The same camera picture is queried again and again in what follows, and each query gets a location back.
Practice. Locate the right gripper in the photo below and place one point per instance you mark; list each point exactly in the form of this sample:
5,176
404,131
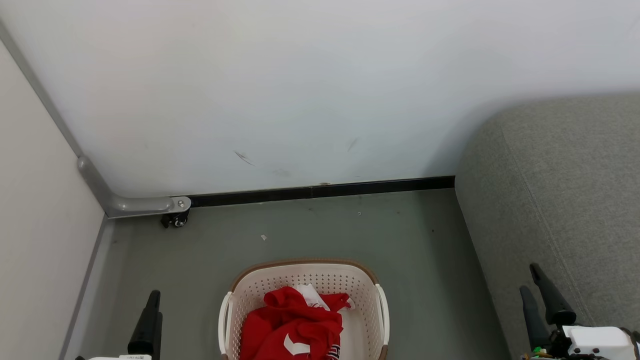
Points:
595,342

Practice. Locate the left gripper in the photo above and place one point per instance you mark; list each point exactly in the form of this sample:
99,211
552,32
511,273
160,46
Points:
120,357

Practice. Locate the red garment with printed lettering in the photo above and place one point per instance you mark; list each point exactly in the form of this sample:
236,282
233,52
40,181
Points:
280,335

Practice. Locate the grey fabric sofa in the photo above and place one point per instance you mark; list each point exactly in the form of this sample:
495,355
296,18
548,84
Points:
560,190

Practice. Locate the black caster wheel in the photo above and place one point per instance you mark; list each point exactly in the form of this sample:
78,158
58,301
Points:
175,220

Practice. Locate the white perforated laundry basket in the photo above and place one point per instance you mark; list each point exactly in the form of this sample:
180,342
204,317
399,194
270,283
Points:
320,275

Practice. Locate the black baseboard strip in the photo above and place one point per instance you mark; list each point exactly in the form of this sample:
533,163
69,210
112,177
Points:
325,191

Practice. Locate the grey metal partition frame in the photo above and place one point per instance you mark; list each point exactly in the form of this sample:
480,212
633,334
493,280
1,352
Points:
125,205

